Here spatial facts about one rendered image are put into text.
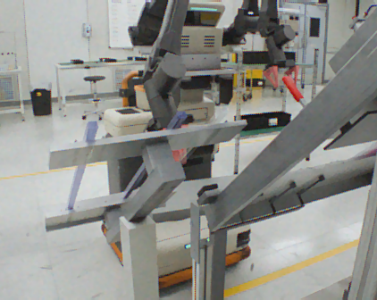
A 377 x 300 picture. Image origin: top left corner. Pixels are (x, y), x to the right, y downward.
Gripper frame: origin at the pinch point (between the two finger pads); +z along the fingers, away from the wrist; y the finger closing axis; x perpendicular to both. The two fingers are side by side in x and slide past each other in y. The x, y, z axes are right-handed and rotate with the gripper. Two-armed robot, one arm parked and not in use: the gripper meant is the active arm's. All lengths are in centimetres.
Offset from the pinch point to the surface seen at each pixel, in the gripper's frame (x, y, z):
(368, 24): -42.2, 15.0, -1.2
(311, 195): 19, 49, 12
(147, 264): 9.6, -10.0, 18.4
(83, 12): 458, 123, -491
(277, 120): 178, 199, -85
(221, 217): 12.5, 12.1, 12.1
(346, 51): -36.6, 15.2, -0.5
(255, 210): 19.1, 27.4, 11.8
